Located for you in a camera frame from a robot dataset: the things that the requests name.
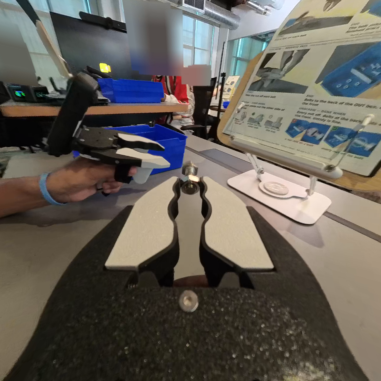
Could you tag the silver hex bolt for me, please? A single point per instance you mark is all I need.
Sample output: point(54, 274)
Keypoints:
point(190, 187)

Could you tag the person's left hand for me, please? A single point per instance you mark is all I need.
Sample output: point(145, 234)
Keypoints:
point(80, 181)

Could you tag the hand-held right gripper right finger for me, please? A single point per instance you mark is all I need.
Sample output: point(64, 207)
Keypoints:
point(235, 235)

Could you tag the black device green screen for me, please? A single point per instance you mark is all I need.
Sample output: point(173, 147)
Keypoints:
point(20, 93)

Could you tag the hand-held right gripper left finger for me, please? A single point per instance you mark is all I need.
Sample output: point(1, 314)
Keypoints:
point(140, 235)

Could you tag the blue plastic bin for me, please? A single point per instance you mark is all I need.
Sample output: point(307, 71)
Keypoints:
point(131, 90)
point(169, 143)

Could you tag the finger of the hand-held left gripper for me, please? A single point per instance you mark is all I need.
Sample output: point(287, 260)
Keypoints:
point(140, 141)
point(148, 160)

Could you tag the black office chair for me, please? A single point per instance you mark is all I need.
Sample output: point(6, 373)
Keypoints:
point(202, 107)

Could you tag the wooden instruction board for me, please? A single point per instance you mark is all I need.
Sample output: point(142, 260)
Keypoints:
point(312, 89)

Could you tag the large black monitor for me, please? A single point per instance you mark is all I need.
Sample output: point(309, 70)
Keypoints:
point(89, 50)

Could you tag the small instruction board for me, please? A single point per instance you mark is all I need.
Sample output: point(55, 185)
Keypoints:
point(232, 84)

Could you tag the wooden edged table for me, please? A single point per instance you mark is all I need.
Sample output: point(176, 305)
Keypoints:
point(119, 108)

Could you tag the person's right hand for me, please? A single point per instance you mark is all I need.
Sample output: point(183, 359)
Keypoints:
point(190, 281)

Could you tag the silver ventilation duct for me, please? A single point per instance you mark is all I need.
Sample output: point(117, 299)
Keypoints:
point(223, 15)

